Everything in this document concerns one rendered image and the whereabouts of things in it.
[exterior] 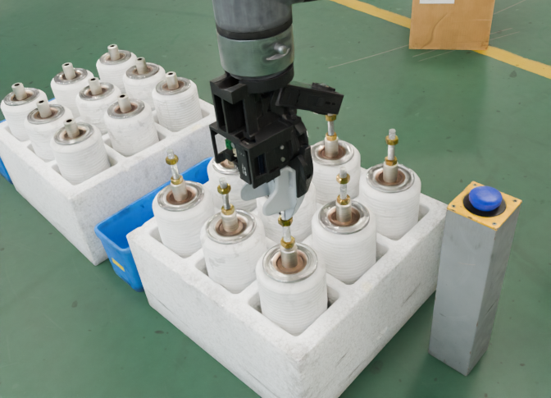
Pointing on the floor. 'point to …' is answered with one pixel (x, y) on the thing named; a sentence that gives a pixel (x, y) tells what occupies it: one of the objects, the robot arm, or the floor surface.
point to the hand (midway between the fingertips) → (288, 205)
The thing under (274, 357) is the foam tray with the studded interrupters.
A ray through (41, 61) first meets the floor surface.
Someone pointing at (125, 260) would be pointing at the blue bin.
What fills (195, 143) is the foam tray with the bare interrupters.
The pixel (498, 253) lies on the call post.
